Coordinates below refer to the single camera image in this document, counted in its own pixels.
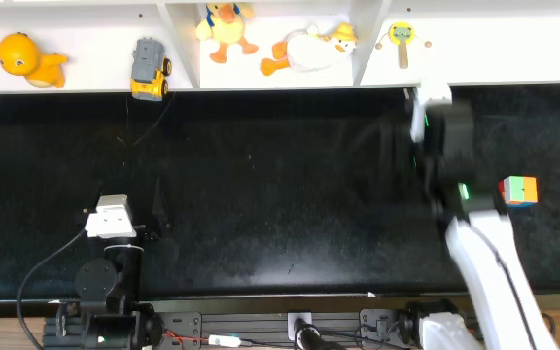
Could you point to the white plush duck yellow hat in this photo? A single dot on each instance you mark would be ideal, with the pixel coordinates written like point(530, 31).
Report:
point(311, 51)

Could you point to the yellow rubber duck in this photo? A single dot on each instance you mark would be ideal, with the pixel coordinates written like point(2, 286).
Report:
point(20, 56)

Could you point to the white shelf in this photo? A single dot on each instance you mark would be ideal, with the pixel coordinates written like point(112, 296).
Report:
point(494, 53)

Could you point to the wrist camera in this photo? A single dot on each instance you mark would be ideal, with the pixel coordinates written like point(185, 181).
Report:
point(111, 218)
point(430, 94)

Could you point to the grey and yellow toy truck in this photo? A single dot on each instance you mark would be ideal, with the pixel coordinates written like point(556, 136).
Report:
point(149, 68)

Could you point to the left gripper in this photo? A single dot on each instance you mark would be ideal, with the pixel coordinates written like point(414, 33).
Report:
point(151, 233)

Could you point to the many-coloured puzzle cube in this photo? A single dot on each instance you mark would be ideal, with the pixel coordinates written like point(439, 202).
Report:
point(522, 190)

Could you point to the mounting rail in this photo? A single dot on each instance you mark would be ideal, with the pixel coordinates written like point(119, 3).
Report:
point(255, 328)

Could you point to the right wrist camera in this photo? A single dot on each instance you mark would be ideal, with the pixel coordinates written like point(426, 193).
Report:
point(430, 94)

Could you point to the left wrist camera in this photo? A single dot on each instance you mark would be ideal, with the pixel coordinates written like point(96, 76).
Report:
point(111, 218)

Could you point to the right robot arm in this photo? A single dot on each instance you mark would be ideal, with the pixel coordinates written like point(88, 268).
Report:
point(484, 262)

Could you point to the yellow rattle drum toy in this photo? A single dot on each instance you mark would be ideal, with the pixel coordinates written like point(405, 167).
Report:
point(401, 36)

